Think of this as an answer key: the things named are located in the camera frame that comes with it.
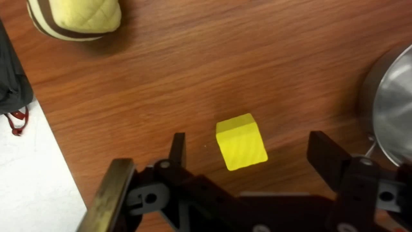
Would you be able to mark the yellow quilted plush toy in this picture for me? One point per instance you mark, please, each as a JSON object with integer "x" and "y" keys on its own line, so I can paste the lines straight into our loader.
{"x": 79, "y": 16}

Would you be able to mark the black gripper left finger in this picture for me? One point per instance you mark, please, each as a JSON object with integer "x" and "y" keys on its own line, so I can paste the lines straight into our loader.
{"x": 178, "y": 171}

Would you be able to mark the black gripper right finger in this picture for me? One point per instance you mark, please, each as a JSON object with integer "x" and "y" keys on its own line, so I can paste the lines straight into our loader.
{"x": 343, "y": 171}

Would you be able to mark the yellow wooden block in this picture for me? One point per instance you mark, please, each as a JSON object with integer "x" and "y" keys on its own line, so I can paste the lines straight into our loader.
{"x": 241, "y": 141}

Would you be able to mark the brass coloured metal bar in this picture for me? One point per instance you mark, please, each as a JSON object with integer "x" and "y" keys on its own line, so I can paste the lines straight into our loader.
{"x": 110, "y": 194}

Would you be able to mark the brown wooden table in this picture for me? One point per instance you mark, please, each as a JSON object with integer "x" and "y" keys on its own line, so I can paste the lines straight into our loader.
{"x": 214, "y": 68}

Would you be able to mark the dark grey bag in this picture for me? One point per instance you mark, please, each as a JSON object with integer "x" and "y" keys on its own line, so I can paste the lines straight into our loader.
{"x": 14, "y": 81}

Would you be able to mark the silver metal pot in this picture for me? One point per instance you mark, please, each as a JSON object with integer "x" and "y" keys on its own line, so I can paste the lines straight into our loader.
{"x": 397, "y": 106}

